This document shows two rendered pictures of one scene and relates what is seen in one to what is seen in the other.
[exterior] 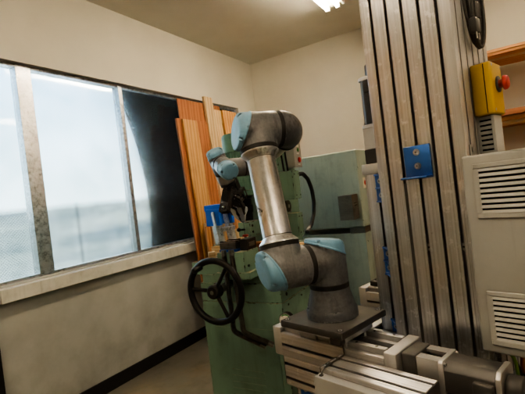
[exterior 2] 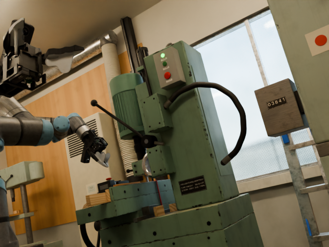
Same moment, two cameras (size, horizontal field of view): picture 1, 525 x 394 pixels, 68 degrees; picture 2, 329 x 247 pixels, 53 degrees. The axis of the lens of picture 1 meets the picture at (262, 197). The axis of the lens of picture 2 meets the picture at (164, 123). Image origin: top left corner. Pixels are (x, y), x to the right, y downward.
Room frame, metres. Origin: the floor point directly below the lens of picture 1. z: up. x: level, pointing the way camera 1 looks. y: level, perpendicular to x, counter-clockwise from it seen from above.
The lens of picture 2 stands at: (2.05, -1.56, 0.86)
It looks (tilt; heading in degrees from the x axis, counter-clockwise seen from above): 13 degrees up; 88
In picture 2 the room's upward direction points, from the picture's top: 13 degrees counter-clockwise
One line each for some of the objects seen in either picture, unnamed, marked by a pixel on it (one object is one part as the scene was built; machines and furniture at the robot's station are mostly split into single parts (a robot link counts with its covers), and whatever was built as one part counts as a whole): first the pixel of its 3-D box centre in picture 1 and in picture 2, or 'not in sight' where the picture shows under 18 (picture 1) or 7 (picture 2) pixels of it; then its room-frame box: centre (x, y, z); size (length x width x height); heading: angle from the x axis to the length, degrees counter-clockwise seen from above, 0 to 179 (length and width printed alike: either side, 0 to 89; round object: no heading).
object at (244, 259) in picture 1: (238, 259); not in sight; (1.77, 0.14, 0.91); 0.15 x 0.14 x 0.09; 61
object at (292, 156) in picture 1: (292, 153); (169, 68); (2.17, -0.19, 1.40); 0.10 x 0.06 x 0.16; 151
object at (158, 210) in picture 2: not in sight; (158, 210); (1.99, -0.12, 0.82); 0.03 x 0.03 x 0.04; 26
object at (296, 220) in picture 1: (293, 224); (160, 160); (2.04, -0.14, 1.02); 0.09 x 0.07 x 0.12; 61
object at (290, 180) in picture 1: (290, 185); (156, 113); (2.07, -0.15, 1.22); 0.09 x 0.08 x 0.15; 151
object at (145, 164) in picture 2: not in sight; (153, 163); (2.01, -0.09, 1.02); 0.12 x 0.03 x 0.12; 151
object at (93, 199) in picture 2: not in sight; (130, 193); (1.88, -0.06, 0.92); 0.55 x 0.02 x 0.04; 61
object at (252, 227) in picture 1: (251, 229); (148, 167); (1.97, 0.07, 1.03); 0.14 x 0.07 x 0.09; 151
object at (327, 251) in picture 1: (323, 259); not in sight; (1.16, -0.16, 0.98); 0.13 x 0.12 x 0.14; 111
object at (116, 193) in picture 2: not in sight; (151, 187); (1.97, 0.03, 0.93); 0.60 x 0.02 x 0.06; 61
